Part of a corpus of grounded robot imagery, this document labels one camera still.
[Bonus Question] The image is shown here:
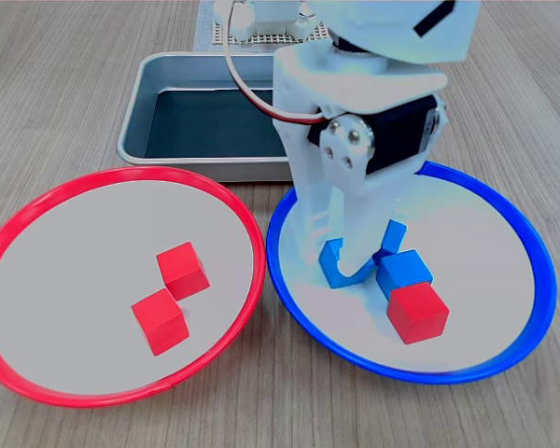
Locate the small blue cube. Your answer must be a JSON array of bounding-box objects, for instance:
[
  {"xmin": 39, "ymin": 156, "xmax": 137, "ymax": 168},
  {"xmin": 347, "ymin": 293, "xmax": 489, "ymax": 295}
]
[
  {"xmin": 375, "ymin": 249, "xmax": 434, "ymax": 295},
  {"xmin": 380, "ymin": 218, "xmax": 410, "ymax": 256},
  {"xmin": 319, "ymin": 237, "xmax": 379, "ymax": 289}
]

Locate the small red cube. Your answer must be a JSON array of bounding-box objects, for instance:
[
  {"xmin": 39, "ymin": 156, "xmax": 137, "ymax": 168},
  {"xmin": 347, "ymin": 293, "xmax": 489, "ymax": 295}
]
[
  {"xmin": 385, "ymin": 281, "xmax": 451, "ymax": 345},
  {"xmin": 131, "ymin": 287, "xmax": 190, "ymax": 357},
  {"xmin": 156, "ymin": 241, "xmax": 211, "ymax": 302}
]

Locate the steel tray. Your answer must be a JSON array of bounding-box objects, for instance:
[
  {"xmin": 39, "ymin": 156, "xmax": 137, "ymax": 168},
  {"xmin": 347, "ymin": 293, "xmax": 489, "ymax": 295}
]
[{"xmin": 116, "ymin": 50, "xmax": 295, "ymax": 183}]

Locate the black mat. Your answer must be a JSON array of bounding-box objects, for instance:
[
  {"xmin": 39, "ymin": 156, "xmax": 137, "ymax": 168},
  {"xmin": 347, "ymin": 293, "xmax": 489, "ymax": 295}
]
[{"xmin": 144, "ymin": 88, "xmax": 288, "ymax": 159}]

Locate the blue-rimmed white plate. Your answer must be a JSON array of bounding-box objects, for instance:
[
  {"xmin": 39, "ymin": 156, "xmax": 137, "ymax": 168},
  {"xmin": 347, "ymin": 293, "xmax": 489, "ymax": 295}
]
[{"xmin": 265, "ymin": 161, "xmax": 559, "ymax": 385}]

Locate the red-rimmed white plate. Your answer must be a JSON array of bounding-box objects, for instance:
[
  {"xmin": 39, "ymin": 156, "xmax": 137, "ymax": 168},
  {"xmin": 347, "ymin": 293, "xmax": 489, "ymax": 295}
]
[{"xmin": 0, "ymin": 165, "xmax": 267, "ymax": 410}]

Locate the red black white servo cable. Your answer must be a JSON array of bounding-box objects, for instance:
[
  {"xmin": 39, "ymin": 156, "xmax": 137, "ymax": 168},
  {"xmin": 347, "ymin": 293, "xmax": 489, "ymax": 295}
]
[{"xmin": 223, "ymin": 0, "xmax": 330, "ymax": 126}]

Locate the pale perforated base plate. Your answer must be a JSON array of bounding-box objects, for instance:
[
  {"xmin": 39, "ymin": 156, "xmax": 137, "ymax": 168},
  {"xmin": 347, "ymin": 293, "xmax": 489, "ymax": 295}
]
[{"xmin": 213, "ymin": 21, "xmax": 330, "ymax": 47}]

